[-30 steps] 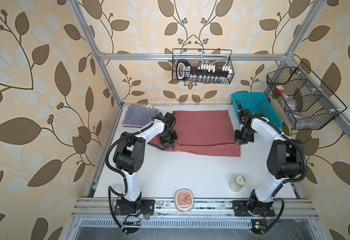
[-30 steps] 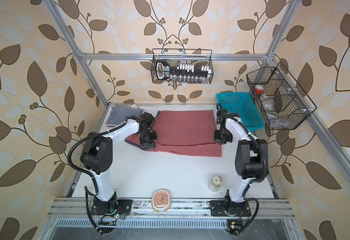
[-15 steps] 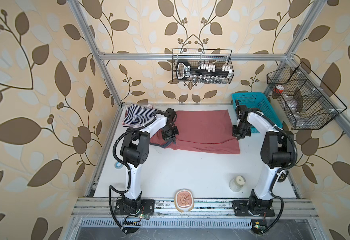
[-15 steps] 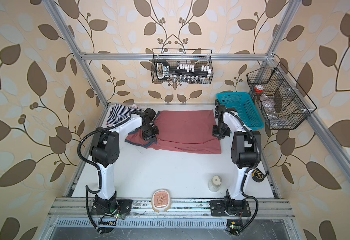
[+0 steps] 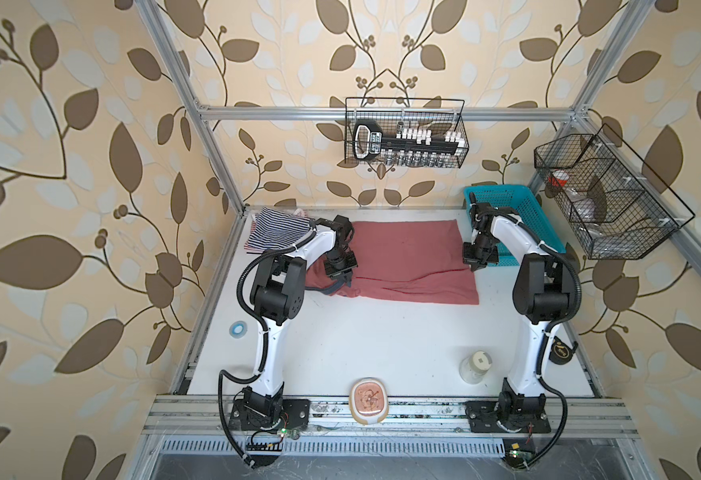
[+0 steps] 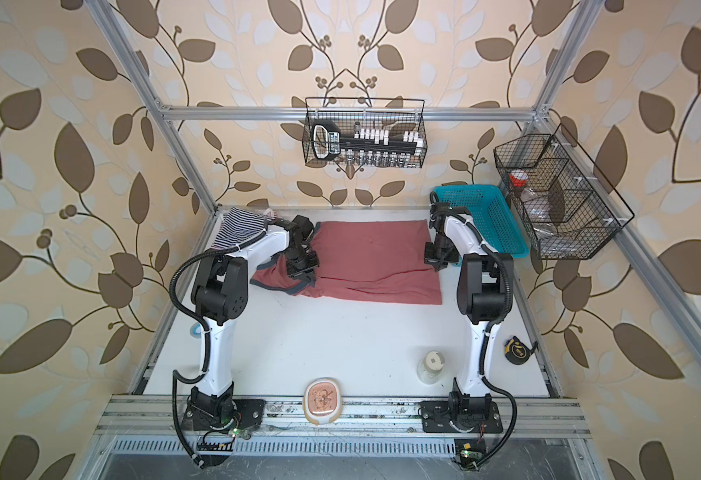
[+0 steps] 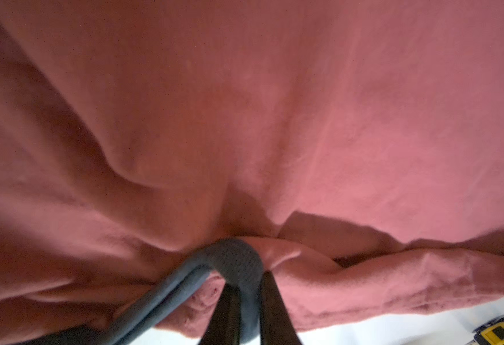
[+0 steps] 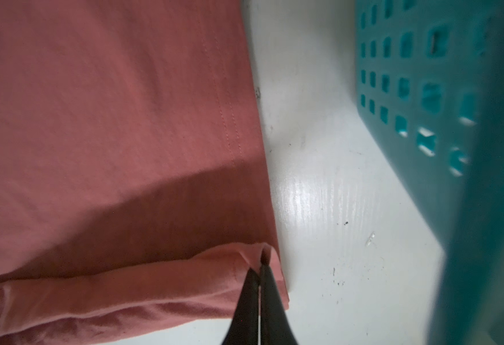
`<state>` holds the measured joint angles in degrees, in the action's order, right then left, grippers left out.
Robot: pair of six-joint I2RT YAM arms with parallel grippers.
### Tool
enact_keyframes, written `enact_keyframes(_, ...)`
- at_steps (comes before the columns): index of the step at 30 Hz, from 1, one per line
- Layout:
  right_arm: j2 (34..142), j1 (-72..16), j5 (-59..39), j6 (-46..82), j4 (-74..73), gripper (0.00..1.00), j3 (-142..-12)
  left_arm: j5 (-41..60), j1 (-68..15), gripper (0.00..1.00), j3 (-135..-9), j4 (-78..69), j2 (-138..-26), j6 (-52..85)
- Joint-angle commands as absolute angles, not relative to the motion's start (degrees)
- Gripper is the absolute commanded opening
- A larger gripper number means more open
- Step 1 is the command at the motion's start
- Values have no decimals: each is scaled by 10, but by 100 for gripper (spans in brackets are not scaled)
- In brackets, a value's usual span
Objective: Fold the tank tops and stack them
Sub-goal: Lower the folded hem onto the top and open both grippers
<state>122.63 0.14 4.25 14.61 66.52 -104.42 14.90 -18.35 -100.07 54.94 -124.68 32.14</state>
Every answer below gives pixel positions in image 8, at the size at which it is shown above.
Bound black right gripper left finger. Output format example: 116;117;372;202
222;269;260;345

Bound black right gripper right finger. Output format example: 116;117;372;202
260;252;298;345

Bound maroon red garment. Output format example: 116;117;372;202
0;1;289;344

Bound teal plastic basket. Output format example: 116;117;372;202
355;1;504;344

